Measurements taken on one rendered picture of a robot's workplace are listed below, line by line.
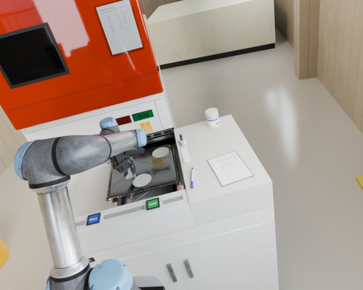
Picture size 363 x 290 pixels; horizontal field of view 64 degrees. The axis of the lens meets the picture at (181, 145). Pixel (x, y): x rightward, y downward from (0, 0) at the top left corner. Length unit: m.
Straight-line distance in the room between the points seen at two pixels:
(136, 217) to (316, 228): 1.46
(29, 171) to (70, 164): 0.12
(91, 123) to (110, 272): 0.95
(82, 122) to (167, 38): 4.19
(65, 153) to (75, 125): 0.88
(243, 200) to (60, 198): 0.72
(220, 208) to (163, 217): 0.24
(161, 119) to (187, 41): 4.11
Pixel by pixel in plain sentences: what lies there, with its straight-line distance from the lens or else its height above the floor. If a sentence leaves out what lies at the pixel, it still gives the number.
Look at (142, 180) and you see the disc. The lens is 1.49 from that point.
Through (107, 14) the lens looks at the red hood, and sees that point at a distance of 1.46.
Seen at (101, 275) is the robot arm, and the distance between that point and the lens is 0.97.
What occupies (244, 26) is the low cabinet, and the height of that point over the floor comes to 0.49.
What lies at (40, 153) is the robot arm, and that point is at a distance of 0.89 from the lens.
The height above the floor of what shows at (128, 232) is 0.89.
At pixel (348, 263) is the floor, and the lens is 2.21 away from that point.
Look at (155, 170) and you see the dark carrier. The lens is 1.53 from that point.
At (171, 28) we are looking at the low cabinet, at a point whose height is 0.72.
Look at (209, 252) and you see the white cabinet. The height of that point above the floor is 0.63.
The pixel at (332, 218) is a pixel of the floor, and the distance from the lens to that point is 2.42.
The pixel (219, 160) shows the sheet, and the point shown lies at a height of 0.97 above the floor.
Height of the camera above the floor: 1.80
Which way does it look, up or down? 33 degrees down
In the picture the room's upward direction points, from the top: 15 degrees counter-clockwise
